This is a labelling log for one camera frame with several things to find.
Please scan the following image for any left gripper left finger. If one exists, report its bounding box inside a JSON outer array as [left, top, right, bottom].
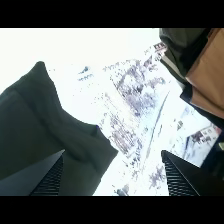
[[0, 149, 66, 197]]

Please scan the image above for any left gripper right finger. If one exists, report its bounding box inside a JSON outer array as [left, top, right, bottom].
[[160, 149, 224, 197]]

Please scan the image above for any dark green garment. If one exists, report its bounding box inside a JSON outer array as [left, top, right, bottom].
[[0, 61, 120, 197]]

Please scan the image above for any brown garment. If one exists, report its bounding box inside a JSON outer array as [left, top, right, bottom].
[[185, 27, 224, 120]]

